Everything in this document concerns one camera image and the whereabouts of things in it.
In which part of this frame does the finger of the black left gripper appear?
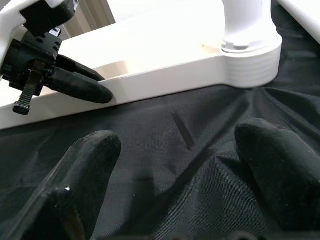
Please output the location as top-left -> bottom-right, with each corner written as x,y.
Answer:
57,54 -> 106,82
46,67 -> 113,105

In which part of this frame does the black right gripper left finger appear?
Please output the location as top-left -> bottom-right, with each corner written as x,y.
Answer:
11,129 -> 122,240

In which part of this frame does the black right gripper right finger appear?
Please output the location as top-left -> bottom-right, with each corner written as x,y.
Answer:
234,117 -> 320,232

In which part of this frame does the white plastic table top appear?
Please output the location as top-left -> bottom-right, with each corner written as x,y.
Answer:
0,0 -> 283,131

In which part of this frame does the white plastic table leg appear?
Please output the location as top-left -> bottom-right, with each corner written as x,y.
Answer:
221,0 -> 278,51
277,0 -> 320,46

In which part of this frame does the black table cloth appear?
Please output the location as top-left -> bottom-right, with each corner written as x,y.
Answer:
0,0 -> 320,240

